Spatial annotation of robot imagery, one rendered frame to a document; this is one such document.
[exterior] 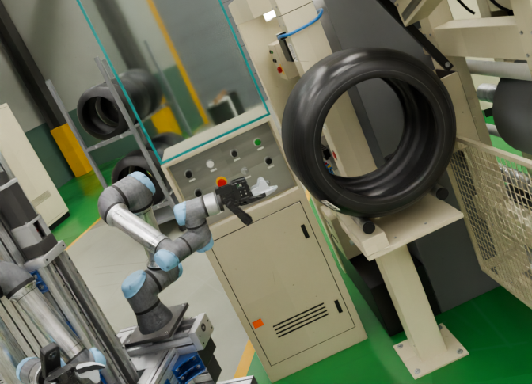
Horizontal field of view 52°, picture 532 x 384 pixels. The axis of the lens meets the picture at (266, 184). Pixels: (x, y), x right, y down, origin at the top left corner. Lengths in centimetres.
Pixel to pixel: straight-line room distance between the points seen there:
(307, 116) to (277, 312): 129
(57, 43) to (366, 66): 1167
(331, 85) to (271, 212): 98
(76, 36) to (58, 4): 72
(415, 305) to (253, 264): 76
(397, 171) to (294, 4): 74
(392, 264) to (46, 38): 1159
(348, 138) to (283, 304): 97
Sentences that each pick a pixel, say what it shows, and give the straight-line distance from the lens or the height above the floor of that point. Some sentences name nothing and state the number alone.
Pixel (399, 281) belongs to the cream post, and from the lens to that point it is 248.
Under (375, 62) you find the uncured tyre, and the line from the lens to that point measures 181.
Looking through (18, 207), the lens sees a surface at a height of 144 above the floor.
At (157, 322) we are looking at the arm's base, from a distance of 238.
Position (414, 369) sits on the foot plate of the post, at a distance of 270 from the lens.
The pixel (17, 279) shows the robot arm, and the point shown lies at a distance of 186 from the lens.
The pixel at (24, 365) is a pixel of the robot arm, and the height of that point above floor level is 108.
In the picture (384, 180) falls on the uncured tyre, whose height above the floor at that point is 94.
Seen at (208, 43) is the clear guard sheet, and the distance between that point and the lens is 247.
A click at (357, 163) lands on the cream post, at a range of 224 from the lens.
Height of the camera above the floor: 171
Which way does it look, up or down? 16 degrees down
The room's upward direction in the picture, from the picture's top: 24 degrees counter-clockwise
